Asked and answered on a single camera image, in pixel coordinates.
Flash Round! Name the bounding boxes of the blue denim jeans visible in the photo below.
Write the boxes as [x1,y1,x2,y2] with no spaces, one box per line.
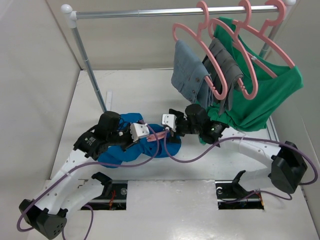
[171,40,213,108]

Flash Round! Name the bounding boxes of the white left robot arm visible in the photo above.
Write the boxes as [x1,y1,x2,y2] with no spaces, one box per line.
[17,111,149,240]

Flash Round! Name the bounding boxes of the metal clothes rack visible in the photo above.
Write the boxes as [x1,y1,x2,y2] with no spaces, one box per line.
[60,0,296,111]

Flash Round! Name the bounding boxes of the purple cable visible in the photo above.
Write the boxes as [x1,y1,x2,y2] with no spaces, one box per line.
[163,126,320,186]
[16,119,163,240]

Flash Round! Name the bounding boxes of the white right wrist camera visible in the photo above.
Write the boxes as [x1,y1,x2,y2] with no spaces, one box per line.
[161,113,177,132]

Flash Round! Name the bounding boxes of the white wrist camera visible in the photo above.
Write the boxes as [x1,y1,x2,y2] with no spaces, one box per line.
[161,113,177,132]
[129,123,150,142]

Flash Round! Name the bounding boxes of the pink hanger with trousers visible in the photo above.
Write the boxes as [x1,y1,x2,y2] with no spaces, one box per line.
[207,0,259,100]

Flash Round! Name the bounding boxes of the pink hanger with green shirt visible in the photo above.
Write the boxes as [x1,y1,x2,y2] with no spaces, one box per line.
[232,0,295,80]

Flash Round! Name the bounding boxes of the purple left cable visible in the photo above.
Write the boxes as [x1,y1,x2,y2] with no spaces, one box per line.
[16,119,163,240]

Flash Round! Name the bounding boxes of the pink plastic hanger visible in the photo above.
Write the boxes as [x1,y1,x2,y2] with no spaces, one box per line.
[146,131,166,143]

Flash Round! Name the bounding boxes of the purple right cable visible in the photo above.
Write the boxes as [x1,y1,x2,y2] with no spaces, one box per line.
[163,126,320,186]

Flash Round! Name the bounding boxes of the blue t shirt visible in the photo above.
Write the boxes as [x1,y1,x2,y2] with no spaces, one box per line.
[97,113,181,165]

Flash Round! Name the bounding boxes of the pink hanger with jeans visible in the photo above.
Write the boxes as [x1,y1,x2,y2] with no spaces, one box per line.
[171,0,229,100]

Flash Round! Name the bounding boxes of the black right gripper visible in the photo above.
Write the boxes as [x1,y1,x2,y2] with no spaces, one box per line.
[166,108,202,144]

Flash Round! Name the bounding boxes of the green t shirt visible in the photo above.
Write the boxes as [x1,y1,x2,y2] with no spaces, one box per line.
[205,26,304,132]

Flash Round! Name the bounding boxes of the grey trousers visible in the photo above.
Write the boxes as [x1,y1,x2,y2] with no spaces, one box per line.
[208,38,244,116]

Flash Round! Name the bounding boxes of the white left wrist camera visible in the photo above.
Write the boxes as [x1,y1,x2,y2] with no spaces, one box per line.
[129,123,150,142]

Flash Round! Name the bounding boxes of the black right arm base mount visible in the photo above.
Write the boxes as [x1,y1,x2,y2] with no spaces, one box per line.
[215,170,264,210]

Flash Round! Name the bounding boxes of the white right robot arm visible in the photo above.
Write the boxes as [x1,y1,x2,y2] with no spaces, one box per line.
[161,104,308,194]

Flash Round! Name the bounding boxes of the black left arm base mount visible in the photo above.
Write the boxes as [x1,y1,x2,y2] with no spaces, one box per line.
[86,172,128,211]

